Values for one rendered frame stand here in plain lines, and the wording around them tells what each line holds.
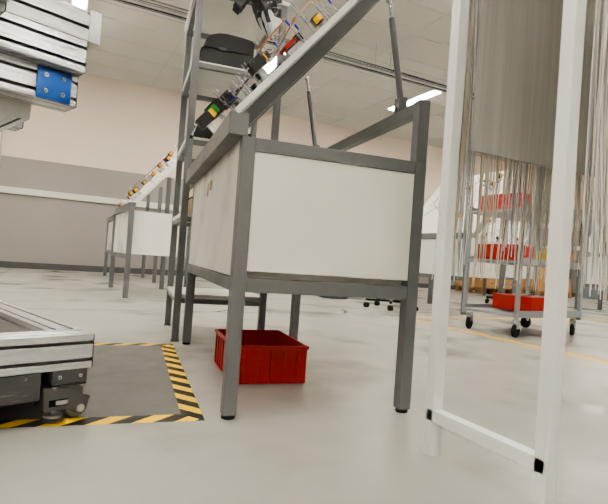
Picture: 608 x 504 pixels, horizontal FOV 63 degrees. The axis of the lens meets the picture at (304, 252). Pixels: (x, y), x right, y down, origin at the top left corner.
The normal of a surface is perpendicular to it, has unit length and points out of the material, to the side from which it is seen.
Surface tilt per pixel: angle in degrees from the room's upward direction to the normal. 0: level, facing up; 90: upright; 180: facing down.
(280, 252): 90
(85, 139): 90
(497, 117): 90
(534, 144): 90
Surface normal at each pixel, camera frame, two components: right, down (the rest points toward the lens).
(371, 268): 0.33, 0.01
